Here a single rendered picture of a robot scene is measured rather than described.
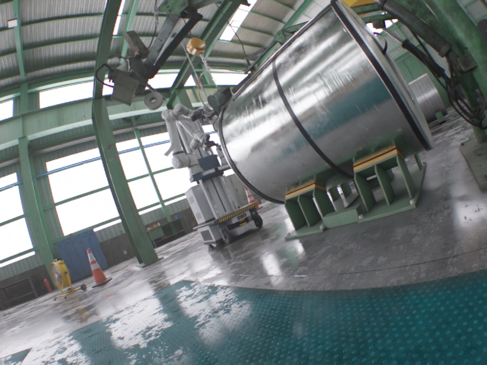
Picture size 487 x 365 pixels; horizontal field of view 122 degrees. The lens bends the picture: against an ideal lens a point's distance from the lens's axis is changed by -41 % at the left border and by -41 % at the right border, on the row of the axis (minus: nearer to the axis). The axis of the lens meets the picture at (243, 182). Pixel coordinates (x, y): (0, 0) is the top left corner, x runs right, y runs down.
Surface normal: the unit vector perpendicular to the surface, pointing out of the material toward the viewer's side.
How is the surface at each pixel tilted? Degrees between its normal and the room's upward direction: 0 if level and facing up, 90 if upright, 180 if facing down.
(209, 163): 90
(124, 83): 90
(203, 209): 90
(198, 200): 90
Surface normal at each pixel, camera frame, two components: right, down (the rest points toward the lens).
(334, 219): -0.72, 0.28
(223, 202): 0.47, -0.28
